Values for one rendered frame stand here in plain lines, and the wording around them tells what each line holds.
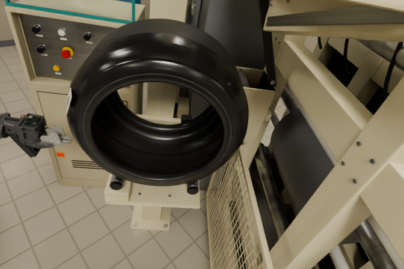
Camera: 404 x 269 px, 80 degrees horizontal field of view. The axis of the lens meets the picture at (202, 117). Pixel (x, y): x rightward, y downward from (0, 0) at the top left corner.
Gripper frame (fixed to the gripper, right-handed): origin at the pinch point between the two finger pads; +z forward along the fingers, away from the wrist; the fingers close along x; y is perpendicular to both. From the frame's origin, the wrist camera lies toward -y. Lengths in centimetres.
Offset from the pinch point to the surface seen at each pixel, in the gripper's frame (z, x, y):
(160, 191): 36.6, -4.6, -15.2
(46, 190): -35, 46, -105
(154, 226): 45, 22, -94
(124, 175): 22.0, -11.7, 1.3
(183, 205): 46.3, -10.4, -14.0
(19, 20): -41, 56, 15
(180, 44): 30, -6, 48
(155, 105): 27.9, 26.3, 4.4
